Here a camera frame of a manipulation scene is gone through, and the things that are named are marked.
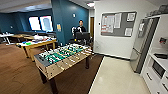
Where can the treadmill machine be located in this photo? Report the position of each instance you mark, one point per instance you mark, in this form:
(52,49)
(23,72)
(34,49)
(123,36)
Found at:
(82,36)

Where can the person in dark shirt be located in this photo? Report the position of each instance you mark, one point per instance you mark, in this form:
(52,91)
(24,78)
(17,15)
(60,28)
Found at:
(80,28)

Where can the brown wooden door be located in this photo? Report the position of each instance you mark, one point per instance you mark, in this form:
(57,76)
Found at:
(91,27)

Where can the green field foosball table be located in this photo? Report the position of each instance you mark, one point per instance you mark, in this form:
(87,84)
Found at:
(63,55)

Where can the white paper sheet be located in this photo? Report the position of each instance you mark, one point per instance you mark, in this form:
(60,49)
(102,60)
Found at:
(130,17)
(128,32)
(118,20)
(108,24)

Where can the ceiling light panel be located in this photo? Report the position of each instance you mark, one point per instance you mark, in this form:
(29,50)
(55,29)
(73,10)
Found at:
(90,4)

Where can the bright window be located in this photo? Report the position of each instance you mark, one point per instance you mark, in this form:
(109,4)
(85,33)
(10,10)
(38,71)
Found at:
(46,23)
(34,23)

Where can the grey bulletin board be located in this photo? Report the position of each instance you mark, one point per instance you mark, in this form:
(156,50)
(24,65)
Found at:
(123,25)

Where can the stainless steel refrigerator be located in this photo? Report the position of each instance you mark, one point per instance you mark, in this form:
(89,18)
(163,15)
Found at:
(143,46)

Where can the dark wooden table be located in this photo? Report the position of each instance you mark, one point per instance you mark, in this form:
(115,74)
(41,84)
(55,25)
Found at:
(22,35)

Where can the built-in black microwave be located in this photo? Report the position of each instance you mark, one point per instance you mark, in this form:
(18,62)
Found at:
(158,69)

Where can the white folding table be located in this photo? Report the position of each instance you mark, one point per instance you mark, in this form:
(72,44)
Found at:
(6,34)

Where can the yellow wall sign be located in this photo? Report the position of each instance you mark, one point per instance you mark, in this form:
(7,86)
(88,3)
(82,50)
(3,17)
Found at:
(59,27)

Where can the small white wall device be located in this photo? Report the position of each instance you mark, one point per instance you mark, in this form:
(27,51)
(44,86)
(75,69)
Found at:
(74,15)

